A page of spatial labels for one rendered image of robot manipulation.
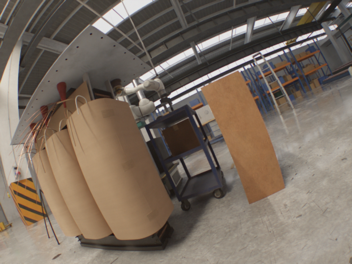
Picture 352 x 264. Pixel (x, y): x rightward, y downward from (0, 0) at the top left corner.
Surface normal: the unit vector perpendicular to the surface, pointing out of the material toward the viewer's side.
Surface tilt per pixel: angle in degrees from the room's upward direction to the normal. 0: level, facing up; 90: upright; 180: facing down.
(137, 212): 90
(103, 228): 90
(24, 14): 180
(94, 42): 180
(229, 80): 90
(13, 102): 90
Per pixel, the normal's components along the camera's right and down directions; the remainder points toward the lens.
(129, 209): 0.13, -0.12
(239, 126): -0.27, 0.06
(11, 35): 0.41, 0.91
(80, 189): 0.47, -0.26
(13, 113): 0.87, -0.41
